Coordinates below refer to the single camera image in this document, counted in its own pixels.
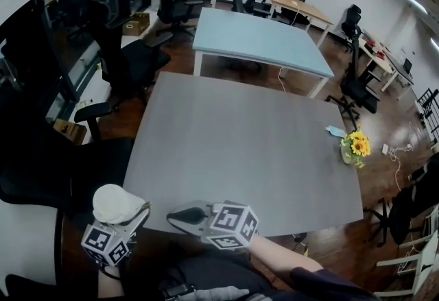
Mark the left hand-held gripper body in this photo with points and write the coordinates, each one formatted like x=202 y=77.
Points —
x=106 y=243

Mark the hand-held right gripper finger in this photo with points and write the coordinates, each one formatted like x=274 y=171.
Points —
x=188 y=205
x=187 y=227

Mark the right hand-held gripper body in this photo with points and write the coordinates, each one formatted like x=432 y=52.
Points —
x=231 y=224

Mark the white cap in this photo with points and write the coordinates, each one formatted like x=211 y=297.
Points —
x=111 y=203

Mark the light blue face mask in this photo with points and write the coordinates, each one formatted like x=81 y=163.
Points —
x=334 y=131

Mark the sunflower bouquet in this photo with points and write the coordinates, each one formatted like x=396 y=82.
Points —
x=356 y=148

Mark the person's left forearm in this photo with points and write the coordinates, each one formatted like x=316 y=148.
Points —
x=109 y=284

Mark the person's right forearm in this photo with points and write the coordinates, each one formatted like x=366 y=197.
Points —
x=284 y=260

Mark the person's dark clothing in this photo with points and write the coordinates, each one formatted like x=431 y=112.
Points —
x=212 y=272

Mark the black body-worn device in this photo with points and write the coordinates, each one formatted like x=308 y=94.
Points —
x=176 y=290

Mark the grey table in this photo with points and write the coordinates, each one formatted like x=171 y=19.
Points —
x=240 y=155

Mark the small cardboard box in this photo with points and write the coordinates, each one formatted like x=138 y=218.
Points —
x=70 y=130

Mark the white power strip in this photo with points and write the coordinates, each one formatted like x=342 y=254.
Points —
x=385 y=148

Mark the light blue table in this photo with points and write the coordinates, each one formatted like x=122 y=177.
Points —
x=254 y=35

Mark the open cardboard box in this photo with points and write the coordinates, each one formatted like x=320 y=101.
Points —
x=136 y=23

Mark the long light wooden desk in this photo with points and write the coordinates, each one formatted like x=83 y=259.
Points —
x=384 y=59

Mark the black metal rack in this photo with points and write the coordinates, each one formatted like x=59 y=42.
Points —
x=428 y=111

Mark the wooden desk with white legs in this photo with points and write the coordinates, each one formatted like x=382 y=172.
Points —
x=302 y=6

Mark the black laptop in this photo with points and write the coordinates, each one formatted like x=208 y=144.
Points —
x=408 y=66

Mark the white frame chair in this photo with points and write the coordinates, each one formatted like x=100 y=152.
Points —
x=418 y=258

